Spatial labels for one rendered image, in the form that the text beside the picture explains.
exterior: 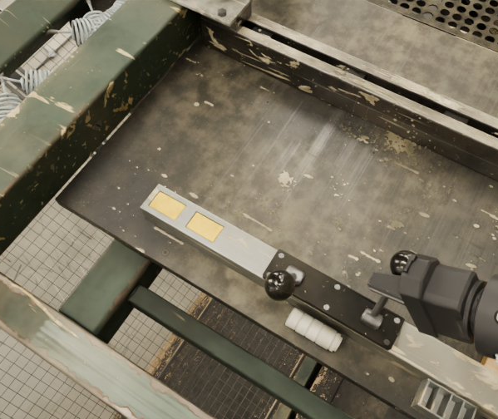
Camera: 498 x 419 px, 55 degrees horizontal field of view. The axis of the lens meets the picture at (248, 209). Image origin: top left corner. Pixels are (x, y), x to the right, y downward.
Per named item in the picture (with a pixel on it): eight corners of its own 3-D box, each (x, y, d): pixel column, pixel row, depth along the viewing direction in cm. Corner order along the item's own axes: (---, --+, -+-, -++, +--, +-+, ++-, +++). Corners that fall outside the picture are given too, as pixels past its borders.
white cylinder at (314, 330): (283, 327, 70) (332, 356, 68) (285, 322, 68) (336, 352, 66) (293, 309, 71) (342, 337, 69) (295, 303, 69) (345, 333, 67)
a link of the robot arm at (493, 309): (385, 303, 51) (509, 340, 42) (420, 231, 54) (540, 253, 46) (415, 355, 58) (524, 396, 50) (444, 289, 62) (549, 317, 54)
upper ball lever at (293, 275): (301, 292, 69) (283, 309, 56) (278, 278, 70) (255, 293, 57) (313, 269, 69) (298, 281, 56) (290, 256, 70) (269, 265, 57)
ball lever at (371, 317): (377, 340, 64) (424, 270, 57) (352, 325, 65) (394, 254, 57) (384, 322, 67) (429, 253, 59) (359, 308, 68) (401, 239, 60)
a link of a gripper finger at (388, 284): (377, 270, 61) (424, 283, 57) (366, 291, 60) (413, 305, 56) (373, 263, 60) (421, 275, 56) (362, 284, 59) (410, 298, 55)
